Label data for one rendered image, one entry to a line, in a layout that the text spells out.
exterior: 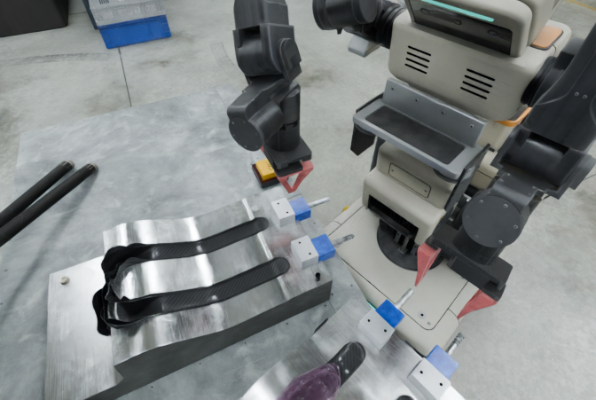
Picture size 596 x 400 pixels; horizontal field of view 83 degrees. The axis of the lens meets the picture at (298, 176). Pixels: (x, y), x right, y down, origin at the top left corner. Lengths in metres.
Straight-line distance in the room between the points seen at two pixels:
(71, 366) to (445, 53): 0.85
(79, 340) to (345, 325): 0.47
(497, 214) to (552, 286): 1.62
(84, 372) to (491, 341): 1.47
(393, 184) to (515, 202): 0.58
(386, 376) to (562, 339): 1.32
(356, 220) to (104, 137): 1.01
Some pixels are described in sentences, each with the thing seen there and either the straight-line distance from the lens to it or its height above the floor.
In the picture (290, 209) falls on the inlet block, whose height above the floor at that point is 0.92.
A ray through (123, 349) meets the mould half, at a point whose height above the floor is 0.93.
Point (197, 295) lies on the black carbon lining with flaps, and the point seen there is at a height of 0.89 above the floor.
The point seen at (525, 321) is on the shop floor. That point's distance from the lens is 1.86.
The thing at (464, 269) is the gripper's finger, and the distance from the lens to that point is 0.51.
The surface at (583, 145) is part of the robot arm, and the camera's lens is 0.45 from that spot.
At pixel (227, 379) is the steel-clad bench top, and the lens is 0.71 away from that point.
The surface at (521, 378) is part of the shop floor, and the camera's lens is 1.75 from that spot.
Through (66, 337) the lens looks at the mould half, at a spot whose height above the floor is 0.86.
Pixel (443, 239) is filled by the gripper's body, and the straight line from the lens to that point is 0.52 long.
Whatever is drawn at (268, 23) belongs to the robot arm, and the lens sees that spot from 0.48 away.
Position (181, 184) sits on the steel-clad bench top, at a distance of 0.97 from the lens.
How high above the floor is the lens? 1.49
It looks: 47 degrees down
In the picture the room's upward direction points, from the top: straight up
